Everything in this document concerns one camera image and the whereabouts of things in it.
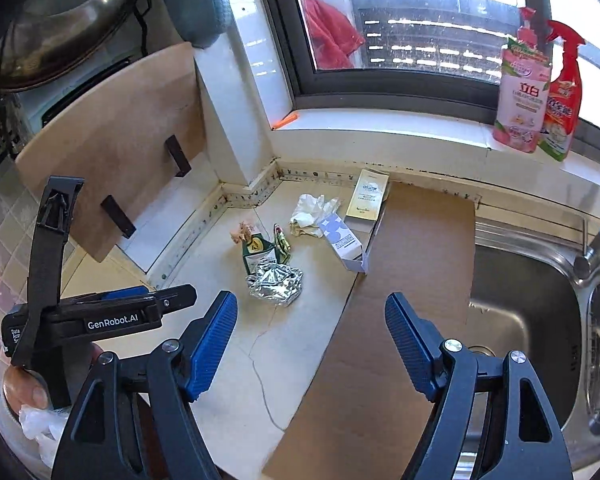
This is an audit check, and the metal wok lid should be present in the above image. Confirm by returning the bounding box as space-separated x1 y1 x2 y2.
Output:
0 0 143 93

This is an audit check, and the white bin with plastic liner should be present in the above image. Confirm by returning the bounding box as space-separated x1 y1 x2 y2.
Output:
0 385 71 478

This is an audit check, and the crumpled silver foil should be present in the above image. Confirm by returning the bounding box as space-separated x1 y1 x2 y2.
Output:
245 261 304 307

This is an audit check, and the brown cardboard sheet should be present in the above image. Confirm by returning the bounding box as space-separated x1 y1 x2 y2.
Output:
261 180 477 480

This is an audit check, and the small green and red wrapper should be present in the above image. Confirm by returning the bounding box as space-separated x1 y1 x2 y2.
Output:
272 223 292 263

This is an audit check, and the crumpled white tissue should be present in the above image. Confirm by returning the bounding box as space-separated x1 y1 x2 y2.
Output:
289 193 342 238

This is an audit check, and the dark window frame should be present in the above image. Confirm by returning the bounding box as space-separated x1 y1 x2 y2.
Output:
252 0 600 126

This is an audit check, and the white gas stove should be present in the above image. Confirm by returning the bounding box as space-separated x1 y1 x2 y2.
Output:
15 0 153 133

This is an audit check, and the wooden cutting board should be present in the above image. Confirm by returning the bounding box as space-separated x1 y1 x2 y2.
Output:
14 41 207 262

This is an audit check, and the red cloth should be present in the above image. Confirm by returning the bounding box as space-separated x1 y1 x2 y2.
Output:
302 0 366 70

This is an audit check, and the teal plastic basket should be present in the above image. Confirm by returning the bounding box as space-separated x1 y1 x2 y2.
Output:
160 0 231 50

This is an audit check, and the metal faucet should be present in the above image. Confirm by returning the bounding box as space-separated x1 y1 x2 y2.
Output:
572 215 600 288

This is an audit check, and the black board holder bracket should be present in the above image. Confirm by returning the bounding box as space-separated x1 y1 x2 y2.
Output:
100 195 137 239
164 135 192 178

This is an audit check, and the small pink wrapper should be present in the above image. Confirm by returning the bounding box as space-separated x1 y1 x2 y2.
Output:
230 221 258 246

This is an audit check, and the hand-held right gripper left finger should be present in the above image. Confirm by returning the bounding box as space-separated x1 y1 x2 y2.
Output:
50 290 239 480

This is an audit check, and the red spray bottle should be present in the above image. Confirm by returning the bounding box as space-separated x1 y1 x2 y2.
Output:
537 19 587 162

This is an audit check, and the blue and white carton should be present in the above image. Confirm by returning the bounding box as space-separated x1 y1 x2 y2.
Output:
318 212 371 274

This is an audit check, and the pink detergent bottle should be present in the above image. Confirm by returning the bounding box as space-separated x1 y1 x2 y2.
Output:
491 7 553 156

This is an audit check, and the cream paper box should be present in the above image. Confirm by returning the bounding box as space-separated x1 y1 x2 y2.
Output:
344 169 391 225

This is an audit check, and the green packet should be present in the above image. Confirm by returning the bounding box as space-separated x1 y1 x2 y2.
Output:
241 234 280 276

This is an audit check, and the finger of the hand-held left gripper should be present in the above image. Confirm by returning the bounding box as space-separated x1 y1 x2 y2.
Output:
149 284 198 320
96 285 152 303

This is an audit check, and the stainless steel sink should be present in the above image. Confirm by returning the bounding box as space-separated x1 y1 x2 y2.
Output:
455 220 600 480

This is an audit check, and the person's left hand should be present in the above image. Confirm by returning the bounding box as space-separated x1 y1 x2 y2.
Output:
2 364 49 409

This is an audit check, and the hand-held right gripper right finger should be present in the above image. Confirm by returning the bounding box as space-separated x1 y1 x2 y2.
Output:
384 292 569 480

